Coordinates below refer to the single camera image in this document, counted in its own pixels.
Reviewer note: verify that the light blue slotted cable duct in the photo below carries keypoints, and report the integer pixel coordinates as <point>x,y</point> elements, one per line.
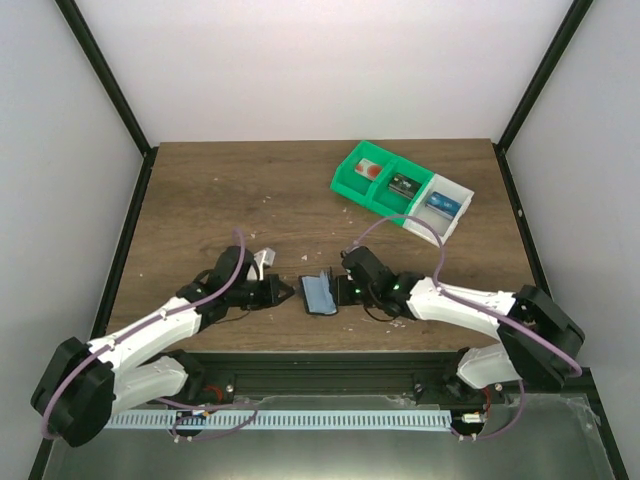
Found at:
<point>396,420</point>

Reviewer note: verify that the red white card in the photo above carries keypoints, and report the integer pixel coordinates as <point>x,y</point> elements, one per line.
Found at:
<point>368,169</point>

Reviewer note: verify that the green bin left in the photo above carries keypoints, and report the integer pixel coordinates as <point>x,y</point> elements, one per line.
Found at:
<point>347,183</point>

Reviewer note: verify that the white bin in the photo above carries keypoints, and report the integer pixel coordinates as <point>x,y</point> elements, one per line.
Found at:
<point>423,215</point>

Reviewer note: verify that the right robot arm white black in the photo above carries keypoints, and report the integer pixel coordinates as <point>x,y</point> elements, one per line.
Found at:
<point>535,341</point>

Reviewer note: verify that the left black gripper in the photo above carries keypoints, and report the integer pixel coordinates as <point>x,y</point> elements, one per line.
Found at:
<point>270,291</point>

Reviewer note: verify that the black card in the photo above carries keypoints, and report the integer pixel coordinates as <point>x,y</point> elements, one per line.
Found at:
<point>404,186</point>

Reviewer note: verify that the black aluminium front rail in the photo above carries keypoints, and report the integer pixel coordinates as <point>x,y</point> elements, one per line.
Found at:
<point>421,377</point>

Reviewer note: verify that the right black frame post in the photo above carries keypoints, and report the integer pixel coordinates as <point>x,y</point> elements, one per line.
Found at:
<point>562,38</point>

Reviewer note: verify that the green bin middle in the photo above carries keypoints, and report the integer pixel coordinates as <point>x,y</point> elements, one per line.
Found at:
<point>385,202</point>

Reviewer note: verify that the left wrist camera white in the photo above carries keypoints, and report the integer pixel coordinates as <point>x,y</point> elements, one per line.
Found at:
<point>264,259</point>

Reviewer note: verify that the green bin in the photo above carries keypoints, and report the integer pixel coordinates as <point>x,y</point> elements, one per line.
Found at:
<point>347,183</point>
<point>385,202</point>

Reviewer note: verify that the left black frame post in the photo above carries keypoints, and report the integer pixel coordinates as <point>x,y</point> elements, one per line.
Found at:
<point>92,51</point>

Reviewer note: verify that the black frame post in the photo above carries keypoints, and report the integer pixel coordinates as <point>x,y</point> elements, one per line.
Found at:
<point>562,38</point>
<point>92,51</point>

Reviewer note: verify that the blue card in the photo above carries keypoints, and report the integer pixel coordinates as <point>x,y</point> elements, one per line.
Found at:
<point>443,205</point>

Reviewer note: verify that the black card holder wallet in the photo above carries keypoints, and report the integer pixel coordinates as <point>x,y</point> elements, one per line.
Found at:
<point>314,290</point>

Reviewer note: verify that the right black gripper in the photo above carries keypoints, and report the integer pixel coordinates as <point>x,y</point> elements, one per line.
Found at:
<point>341,291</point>

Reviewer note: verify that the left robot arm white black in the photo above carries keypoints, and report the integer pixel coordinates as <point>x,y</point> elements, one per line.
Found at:
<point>85,384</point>

